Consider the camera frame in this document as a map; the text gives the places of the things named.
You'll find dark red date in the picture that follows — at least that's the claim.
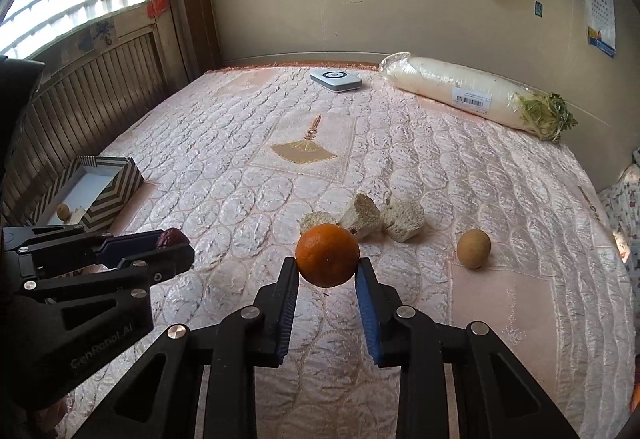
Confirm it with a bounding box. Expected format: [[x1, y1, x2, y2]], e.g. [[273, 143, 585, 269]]
[[155, 228, 190, 248]]

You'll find brown longan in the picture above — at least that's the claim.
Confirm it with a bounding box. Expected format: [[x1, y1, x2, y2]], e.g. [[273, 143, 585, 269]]
[[456, 229, 491, 269], [56, 203, 70, 221]]

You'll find large orange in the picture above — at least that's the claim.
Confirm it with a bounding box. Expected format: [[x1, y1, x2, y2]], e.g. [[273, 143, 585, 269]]
[[295, 223, 360, 287]]

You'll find pale sugarcane chunk front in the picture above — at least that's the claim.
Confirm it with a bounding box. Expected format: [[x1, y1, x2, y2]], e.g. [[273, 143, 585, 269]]
[[67, 208, 86, 225]]

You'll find pale sugarcane chunk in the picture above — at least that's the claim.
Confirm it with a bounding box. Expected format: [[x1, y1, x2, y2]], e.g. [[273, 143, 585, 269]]
[[337, 193, 381, 240], [299, 211, 337, 233], [380, 198, 425, 243], [67, 208, 86, 225]]

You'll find striped white tray box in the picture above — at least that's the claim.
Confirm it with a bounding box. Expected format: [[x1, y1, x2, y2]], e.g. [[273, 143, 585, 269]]
[[27, 156, 144, 232]]

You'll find pale sugarcane chunk left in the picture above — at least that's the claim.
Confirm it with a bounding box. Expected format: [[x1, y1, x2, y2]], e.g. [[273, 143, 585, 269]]
[[299, 211, 337, 233]]

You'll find pink quilted bed cover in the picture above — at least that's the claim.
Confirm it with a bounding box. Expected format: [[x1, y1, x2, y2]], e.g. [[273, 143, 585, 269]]
[[106, 67, 634, 438]]

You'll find pale sugarcane chunk right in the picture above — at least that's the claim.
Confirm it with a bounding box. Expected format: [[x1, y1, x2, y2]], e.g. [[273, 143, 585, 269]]
[[380, 198, 425, 243]]

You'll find pale sugarcane chunk middle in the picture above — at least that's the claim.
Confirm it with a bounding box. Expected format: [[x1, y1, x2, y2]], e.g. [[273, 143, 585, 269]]
[[337, 193, 381, 240]]

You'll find floral blanket pile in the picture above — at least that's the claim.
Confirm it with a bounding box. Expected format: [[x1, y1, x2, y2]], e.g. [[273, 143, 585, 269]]
[[598, 164, 639, 289]]

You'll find white square device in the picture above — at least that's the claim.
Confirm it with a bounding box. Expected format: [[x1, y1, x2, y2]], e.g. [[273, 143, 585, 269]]
[[309, 69, 362, 92]]

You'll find wrapped white daikon radish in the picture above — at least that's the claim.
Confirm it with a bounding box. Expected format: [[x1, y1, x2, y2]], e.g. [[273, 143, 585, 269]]
[[378, 52, 578, 143]]

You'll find small teal wall sticker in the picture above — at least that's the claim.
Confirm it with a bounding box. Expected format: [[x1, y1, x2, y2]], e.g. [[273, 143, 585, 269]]
[[534, 1, 544, 17]]

